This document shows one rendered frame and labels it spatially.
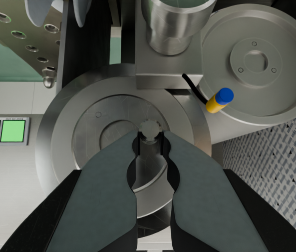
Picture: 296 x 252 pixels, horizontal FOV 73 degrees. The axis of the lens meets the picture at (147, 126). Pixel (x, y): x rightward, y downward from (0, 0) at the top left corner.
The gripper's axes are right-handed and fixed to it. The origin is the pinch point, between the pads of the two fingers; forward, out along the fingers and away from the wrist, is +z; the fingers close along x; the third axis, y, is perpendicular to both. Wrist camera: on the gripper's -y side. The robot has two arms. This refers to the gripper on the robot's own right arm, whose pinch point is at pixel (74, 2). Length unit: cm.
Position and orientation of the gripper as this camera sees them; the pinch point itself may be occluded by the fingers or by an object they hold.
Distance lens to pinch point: 27.4
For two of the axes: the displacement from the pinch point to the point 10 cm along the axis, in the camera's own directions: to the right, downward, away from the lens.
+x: 10.0, 0.0, 0.2
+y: 0.0, 9.8, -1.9
